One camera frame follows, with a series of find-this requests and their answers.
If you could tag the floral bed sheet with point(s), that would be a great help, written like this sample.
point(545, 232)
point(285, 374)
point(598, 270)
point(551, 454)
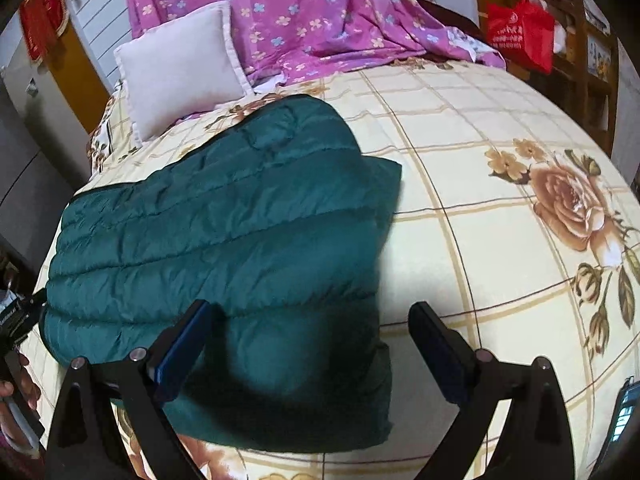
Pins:
point(475, 240)

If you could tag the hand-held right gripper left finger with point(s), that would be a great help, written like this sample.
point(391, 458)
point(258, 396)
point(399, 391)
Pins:
point(180, 355)

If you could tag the wooden shelf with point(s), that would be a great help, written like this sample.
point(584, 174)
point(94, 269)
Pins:
point(590, 60)

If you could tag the green puffer jacket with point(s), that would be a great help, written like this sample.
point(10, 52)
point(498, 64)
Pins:
point(225, 240)

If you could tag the grey wardrobe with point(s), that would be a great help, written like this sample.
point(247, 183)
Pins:
point(35, 160)

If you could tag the red hanging banner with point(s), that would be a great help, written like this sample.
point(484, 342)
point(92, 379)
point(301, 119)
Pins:
point(45, 15)

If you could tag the person's left hand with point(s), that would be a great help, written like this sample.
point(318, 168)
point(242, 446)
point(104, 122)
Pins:
point(15, 410)

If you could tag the purple floral blanket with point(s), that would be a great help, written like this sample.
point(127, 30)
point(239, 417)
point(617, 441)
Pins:
point(300, 10)

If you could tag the white pillow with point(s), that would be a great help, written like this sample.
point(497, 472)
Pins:
point(175, 65)

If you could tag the white slatted headboard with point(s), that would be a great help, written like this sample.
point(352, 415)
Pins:
point(100, 25)

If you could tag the dark device with screen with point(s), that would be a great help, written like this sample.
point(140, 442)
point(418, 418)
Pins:
point(622, 425)

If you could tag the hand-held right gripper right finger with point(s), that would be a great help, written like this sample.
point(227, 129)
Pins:
point(442, 355)

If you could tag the red plastic bag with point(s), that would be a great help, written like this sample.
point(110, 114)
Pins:
point(520, 30)

